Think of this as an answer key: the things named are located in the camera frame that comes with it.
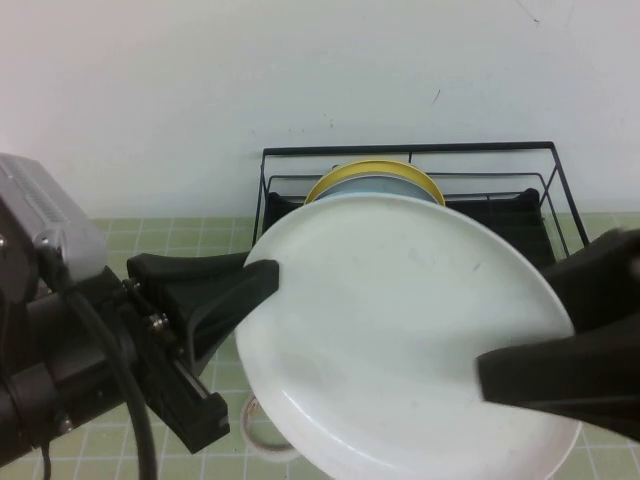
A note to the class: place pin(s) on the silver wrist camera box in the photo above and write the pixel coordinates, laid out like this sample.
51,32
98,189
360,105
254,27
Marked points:
45,210

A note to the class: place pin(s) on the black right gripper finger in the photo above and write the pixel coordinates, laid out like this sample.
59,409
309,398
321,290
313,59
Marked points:
595,280
560,380

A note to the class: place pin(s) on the yellow round plate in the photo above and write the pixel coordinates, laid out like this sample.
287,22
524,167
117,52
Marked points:
380,167

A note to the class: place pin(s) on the white tape roll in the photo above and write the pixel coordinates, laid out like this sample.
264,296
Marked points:
252,425

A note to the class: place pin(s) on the grey round plate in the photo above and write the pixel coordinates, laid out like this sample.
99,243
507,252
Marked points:
375,187

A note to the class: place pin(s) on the green checkered tablecloth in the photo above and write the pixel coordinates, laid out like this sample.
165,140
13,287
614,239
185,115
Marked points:
150,235

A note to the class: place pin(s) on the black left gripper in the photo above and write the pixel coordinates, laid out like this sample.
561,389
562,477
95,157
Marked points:
185,405

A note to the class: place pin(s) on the white round plate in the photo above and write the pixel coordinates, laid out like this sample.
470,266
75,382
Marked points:
390,310

